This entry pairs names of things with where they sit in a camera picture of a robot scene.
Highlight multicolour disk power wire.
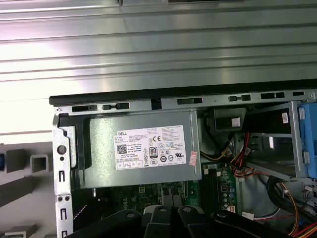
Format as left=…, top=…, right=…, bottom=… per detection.
left=277, top=182, right=317, bottom=238

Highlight black sleeved cable bundle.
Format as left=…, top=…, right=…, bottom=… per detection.
left=266, top=175, right=317, bottom=220

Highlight green motherboard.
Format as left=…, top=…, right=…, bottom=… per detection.
left=95, top=162, right=238, bottom=216

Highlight black silver PC case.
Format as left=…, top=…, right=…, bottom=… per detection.
left=49, top=85, right=317, bottom=238

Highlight grey parts rack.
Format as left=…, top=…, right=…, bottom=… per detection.
left=0, top=142, right=54, bottom=238

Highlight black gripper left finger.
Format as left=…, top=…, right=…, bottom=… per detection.
left=64, top=205, right=174, bottom=238

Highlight black plastic module with sticker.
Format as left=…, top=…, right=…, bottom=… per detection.
left=213, top=107, right=246, bottom=132

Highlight grey power supply unit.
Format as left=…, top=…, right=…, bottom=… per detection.
left=79, top=110, right=203, bottom=190

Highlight red orange yellow wire bundle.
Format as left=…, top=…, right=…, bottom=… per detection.
left=200, top=132, right=256, bottom=178

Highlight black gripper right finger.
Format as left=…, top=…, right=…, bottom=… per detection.
left=177, top=205, right=295, bottom=238

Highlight black RAM slot bank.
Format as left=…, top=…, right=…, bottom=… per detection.
left=202, top=168, right=219, bottom=211

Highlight blue plastic drive latch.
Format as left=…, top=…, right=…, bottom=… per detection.
left=298, top=103, right=317, bottom=179

